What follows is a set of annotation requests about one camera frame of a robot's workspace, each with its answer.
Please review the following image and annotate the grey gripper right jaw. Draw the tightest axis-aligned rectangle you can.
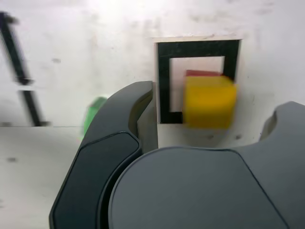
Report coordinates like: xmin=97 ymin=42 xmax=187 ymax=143
xmin=108 ymin=101 xmax=305 ymax=229

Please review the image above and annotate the red cube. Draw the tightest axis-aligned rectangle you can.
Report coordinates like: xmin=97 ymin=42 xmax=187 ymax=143
xmin=185 ymin=69 xmax=224 ymax=77

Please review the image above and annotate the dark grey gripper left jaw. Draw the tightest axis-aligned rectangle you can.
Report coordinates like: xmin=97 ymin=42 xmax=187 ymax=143
xmin=49 ymin=80 xmax=158 ymax=229

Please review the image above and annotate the yellow cube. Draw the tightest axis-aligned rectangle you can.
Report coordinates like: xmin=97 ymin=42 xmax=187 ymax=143
xmin=182 ymin=75 xmax=239 ymax=129

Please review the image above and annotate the black tape square outline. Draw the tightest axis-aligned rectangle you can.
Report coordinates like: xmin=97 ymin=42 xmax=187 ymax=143
xmin=157 ymin=39 xmax=240 ymax=125

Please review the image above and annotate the green cube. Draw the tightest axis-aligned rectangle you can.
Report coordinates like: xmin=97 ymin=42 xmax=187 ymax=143
xmin=82 ymin=96 xmax=108 ymax=141

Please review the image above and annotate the black tape strip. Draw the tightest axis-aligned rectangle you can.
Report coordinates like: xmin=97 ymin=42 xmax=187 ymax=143
xmin=0 ymin=11 xmax=51 ymax=127

